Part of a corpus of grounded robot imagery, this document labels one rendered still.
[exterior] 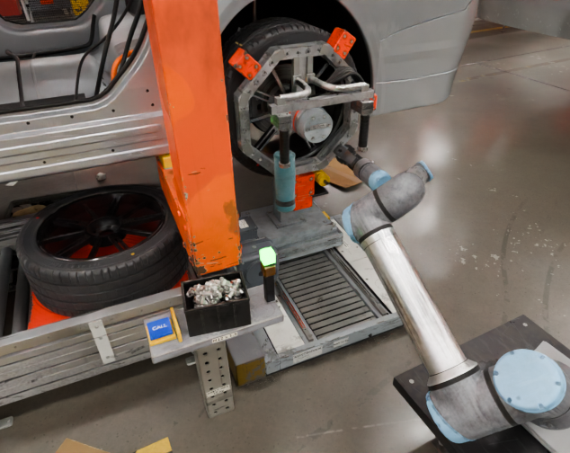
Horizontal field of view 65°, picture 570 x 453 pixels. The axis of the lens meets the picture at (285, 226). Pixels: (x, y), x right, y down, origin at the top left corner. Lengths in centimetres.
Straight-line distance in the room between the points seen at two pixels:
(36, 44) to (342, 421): 291
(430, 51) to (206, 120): 129
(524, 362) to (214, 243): 95
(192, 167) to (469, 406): 99
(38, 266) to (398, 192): 128
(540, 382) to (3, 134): 180
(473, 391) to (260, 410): 82
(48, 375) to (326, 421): 101
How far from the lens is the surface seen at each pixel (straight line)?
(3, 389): 191
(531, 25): 410
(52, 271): 179
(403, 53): 220
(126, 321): 174
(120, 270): 172
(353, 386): 188
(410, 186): 139
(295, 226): 228
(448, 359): 134
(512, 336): 180
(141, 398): 193
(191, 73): 125
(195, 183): 136
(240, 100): 177
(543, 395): 128
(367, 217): 137
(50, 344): 177
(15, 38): 351
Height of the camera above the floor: 152
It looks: 35 degrees down
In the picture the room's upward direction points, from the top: 1 degrees counter-clockwise
